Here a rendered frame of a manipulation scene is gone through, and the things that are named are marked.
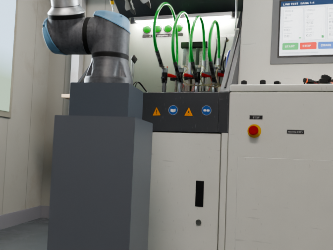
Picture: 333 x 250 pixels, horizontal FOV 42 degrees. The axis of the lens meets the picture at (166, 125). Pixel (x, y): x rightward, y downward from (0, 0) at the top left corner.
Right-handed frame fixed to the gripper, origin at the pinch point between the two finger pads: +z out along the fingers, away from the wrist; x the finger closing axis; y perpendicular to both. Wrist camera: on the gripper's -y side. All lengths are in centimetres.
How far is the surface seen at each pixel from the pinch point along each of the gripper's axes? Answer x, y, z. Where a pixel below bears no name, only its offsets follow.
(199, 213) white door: 9, 58, 66
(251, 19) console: 35, -23, 30
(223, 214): 18, 57, 69
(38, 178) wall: -241, -96, 147
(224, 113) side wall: 26, 31, 41
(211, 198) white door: 15, 54, 63
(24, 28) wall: -195, -157, 21
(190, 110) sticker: 13.0, 30.6, 36.5
